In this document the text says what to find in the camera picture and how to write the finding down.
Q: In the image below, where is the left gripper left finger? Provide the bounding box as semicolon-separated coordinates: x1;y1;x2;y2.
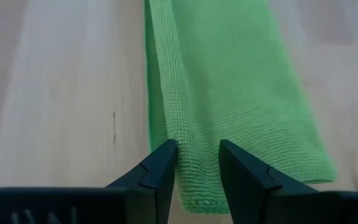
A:
0;138;178;224

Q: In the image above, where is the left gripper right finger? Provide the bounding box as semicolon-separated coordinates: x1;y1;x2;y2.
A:
218;139;358;224

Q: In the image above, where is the green microfiber towel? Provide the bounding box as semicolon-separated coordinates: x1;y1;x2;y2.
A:
143;0;337;215

